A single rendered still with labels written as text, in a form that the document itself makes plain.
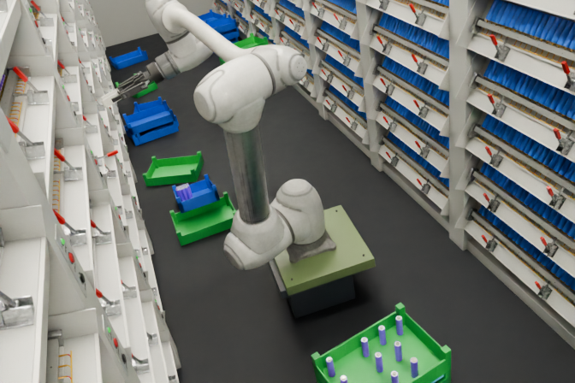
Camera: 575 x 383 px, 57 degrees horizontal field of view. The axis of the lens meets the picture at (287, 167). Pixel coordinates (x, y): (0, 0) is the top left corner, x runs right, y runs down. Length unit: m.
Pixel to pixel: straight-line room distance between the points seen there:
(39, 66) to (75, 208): 0.39
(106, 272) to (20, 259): 0.59
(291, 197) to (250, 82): 0.56
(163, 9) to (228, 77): 0.57
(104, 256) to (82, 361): 0.55
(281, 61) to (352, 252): 0.82
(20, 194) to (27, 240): 0.07
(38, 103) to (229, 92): 0.44
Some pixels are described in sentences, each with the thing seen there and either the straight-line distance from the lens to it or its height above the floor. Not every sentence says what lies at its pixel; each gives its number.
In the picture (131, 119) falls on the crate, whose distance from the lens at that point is 3.73.
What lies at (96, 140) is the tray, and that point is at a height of 0.76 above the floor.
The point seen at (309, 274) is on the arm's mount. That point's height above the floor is 0.24.
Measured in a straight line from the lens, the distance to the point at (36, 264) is 0.75.
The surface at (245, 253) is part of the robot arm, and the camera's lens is 1.74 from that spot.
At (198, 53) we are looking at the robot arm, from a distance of 1.95.
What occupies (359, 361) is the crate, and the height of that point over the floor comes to 0.32.
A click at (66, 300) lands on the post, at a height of 1.03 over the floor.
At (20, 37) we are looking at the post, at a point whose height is 1.26.
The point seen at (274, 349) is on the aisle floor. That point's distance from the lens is 2.03.
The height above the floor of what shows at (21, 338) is 1.16.
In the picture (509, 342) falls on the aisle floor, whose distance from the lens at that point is 2.02.
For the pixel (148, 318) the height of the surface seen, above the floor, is 0.36.
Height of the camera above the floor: 1.56
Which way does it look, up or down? 32 degrees down
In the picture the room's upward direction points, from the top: 11 degrees counter-clockwise
